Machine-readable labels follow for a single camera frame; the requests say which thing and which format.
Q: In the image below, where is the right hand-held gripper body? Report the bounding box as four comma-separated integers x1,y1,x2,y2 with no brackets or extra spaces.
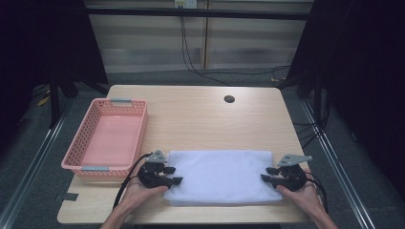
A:
276,154,314,193

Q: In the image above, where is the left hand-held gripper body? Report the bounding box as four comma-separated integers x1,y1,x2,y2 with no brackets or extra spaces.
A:
137,149,169,189

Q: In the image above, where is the white towel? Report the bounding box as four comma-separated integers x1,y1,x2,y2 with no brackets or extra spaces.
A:
162,149,285,208

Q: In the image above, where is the pink plastic basket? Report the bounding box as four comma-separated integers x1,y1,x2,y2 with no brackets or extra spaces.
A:
60,97,149,178

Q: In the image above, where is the person's right hand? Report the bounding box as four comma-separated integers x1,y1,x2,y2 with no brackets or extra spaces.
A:
275,168,323,218

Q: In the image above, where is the person's left hand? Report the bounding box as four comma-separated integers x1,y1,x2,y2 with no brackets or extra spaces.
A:
117,175,170,214

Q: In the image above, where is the black stand leg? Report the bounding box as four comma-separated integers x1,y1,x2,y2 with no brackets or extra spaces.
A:
48,75,62,129

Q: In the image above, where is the yellow item on floor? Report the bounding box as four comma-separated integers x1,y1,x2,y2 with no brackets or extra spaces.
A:
36,94,51,107

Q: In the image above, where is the black horizontal bar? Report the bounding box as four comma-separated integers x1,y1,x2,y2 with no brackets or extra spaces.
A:
85,7,315,21

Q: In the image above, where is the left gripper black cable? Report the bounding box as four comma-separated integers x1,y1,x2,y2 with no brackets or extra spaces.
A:
112,152,154,210

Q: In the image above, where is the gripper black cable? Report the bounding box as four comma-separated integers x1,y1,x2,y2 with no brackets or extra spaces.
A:
306,172,330,214
112,152,154,210

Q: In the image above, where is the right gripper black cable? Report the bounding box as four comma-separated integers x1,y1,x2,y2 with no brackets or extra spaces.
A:
306,172,330,214

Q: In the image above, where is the metal floor rail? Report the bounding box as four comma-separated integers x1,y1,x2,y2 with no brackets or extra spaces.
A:
0,100,75,229
300,98,377,229

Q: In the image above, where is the bundle of black floor cables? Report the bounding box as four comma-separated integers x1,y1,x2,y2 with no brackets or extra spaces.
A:
291,88,331,150

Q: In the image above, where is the black floor cable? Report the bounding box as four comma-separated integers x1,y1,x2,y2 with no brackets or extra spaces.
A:
200,64,291,77

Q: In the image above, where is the black hanging cable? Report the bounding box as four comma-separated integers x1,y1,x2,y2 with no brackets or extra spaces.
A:
180,15,231,87

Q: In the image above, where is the white wall outlet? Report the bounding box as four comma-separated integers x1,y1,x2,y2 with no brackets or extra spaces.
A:
173,0,199,10

